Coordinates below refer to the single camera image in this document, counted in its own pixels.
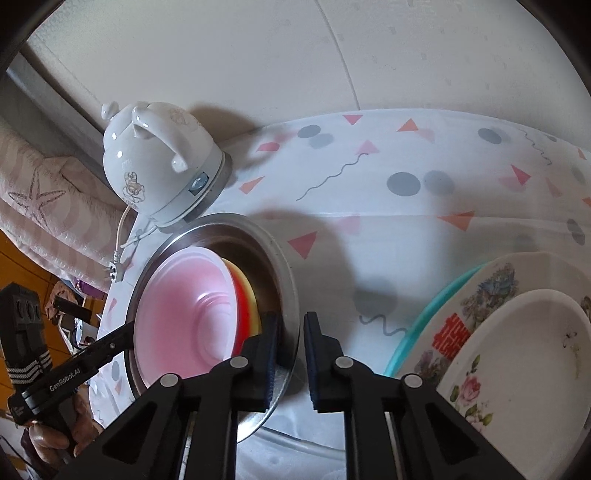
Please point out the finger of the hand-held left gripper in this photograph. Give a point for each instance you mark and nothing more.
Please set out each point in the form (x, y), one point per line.
(74, 308)
(108, 344)

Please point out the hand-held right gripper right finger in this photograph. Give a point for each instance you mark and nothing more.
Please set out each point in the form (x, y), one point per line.
(311, 360)

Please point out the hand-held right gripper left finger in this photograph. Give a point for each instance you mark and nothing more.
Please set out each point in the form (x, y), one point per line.
(272, 355)

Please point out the yellow plastic bowl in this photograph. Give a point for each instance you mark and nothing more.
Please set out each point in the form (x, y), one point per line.
(251, 295)

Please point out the stainless steel bowl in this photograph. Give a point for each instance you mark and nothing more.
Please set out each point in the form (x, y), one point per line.
(272, 277)

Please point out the red plastic bowl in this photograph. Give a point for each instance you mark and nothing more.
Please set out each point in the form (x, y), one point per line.
(184, 309)

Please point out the teal plastic plate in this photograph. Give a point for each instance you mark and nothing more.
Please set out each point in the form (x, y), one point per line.
(415, 318)

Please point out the white plate with red characters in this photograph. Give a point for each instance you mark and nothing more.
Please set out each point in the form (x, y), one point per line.
(485, 295)

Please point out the white deep plate pink roses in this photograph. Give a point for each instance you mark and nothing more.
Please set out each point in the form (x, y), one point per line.
(531, 369)

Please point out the person's left hand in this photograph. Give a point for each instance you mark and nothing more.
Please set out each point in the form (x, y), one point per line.
(60, 436)

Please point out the pink striped starfish cloth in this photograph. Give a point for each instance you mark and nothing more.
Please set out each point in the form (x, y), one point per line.
(51, 184)

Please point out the white patterned tablecloth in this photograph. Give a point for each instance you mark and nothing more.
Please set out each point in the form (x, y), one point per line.
(392, 212)

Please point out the white floral ceramic kettle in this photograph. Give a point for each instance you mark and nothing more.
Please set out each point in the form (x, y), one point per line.
(161, 161)

